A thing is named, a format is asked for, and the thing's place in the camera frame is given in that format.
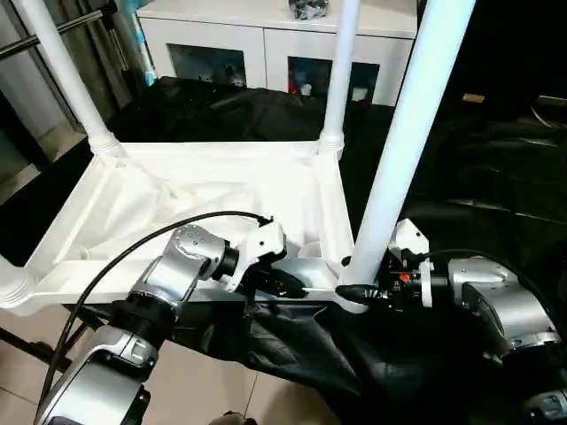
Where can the white plastic table top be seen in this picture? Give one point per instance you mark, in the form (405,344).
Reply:
(177,177)

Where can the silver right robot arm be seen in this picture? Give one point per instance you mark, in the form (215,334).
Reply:
(500,301)

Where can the black plastic mat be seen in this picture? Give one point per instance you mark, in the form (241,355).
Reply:
(487,177)

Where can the small tan label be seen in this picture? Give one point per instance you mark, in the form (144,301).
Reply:
(473,97)

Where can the dark horizontal bar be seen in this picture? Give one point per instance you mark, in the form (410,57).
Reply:
(551,101)

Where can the white glass-door cabinet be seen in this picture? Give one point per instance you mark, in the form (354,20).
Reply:
(221,35)

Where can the black fabric backdrop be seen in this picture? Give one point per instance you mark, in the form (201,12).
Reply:
(509,44)

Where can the teal printed plastic sheet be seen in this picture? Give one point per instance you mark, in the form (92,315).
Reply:
(142,44)

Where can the black bundle in clear bag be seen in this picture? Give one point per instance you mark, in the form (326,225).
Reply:
(310,9)

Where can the grey metal tripod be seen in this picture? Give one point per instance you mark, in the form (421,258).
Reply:
(44,44)

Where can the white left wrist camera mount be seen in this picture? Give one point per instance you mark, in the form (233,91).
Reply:
(261,243)

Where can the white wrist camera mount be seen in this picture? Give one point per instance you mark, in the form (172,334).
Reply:
(412,239)
(261,243)

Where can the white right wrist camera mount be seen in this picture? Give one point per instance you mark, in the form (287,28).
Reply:
(412,239)

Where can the black folding table frame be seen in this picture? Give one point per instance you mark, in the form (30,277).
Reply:
(35,345)

